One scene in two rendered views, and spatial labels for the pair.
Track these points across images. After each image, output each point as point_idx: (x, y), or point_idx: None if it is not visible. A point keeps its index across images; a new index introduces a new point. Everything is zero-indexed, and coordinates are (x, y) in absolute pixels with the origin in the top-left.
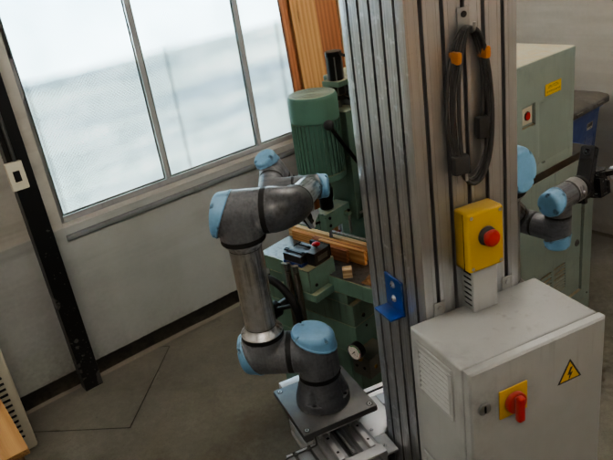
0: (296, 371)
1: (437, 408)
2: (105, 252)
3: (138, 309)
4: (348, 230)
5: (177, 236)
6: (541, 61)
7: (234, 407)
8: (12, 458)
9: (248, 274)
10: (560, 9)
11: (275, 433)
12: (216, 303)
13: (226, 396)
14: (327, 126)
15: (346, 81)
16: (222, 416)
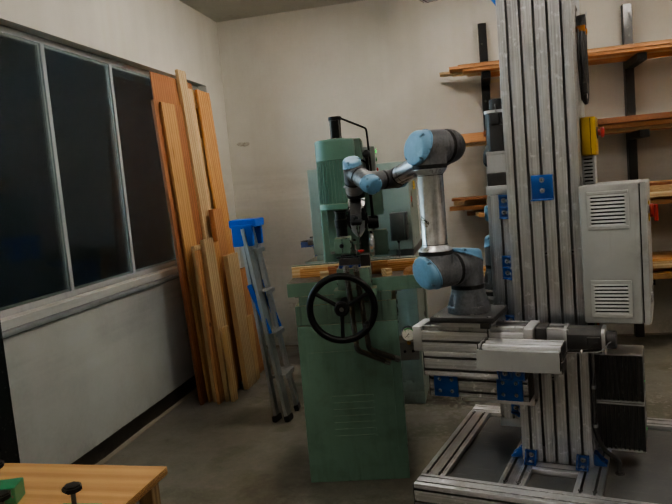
0: (466, 276)
1: (608, 232)
2: (29, 360)
3: (52, 438)
4: None
5: (85, 353)
6: None
7: (226, 491)
8: (157, 477)
9: (441, 191)
10: None
11: (292, 489)
12: (112, 438)
13: (207, 489)
14: (368, 153)
15: None
16: (221, 500)
